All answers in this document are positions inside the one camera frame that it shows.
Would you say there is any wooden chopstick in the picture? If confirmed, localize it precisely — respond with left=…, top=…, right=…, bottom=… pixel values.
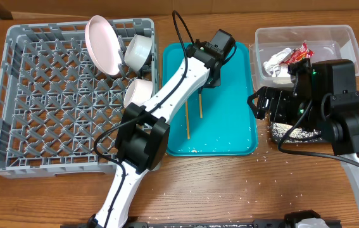
left=185, top=101, right=191, bottom=140
left=199, top=92, right=203, bottom=118

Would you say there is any white napkin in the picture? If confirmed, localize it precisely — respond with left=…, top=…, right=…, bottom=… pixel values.
left=263, top=47, right=292, bottom=77

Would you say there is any red snack wrapper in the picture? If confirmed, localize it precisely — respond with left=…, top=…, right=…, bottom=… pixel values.
left=283, top=42, right=315, bottom=65

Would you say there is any small white plate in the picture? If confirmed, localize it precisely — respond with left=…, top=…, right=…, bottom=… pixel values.
left=123, top=79, right=153, bottom=108

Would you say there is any grey bowl with food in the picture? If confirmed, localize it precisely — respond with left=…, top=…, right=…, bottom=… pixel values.
left=124, top=35, right=153, bottom=72

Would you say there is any large white plate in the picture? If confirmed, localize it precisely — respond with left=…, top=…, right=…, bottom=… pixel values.
left=85, top=15, right=122, bottom=76

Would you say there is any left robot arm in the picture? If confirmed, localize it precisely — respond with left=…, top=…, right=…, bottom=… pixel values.
left=87, top=30, right=236, bottom=227

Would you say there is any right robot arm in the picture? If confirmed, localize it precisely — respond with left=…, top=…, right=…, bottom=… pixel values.
left=247, top=58, right=359, bottom=211

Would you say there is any black waste tray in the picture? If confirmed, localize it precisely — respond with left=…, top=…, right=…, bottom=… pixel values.
left=268, top=122, right=326, bottom=144

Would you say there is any pile of rice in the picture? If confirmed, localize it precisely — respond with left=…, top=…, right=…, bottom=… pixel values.
left=270, top=123, right=320, bottom=139

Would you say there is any teal serving tray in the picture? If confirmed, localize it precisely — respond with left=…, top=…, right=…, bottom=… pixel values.
left=167, top=42, right=258, bottom=156

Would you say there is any clear plastic bin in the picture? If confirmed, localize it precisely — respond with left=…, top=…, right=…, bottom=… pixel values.
left=249, top=25, right=359, bottom=91

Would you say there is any grey plastic dish rack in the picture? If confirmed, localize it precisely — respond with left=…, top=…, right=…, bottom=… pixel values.
left=0, top=21, right=159, bottom=179

